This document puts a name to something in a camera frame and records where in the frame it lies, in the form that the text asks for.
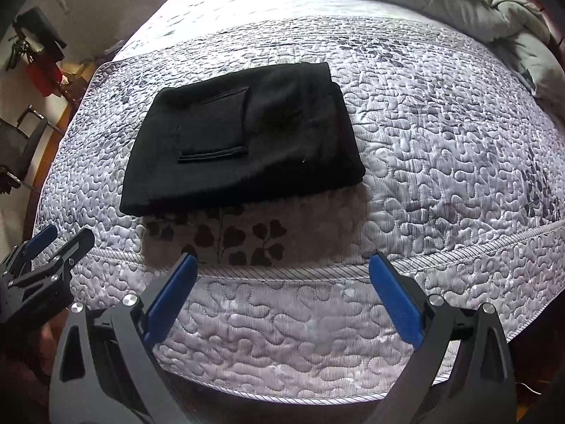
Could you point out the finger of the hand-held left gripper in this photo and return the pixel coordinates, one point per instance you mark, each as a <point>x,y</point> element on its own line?
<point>42,238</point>
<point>75,247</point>

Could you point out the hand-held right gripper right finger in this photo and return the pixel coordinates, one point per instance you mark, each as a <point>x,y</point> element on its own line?
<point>397,300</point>

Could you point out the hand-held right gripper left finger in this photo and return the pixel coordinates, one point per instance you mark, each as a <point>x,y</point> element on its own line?
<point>172,291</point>

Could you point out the black pants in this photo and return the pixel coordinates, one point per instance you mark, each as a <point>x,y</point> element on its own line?
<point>273,141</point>

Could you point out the grey mesh office chair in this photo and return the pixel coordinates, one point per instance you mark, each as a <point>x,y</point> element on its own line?
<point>22,141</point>

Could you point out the grey quilted bedspread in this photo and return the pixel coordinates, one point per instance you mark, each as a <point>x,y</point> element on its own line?
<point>441,163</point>

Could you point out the red garment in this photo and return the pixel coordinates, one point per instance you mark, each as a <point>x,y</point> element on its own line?
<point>42,77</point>

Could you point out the black bag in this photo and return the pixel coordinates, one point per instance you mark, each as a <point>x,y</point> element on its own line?
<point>39,31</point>

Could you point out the grey-green comforter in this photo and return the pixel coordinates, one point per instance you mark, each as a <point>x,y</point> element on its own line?
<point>441,0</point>

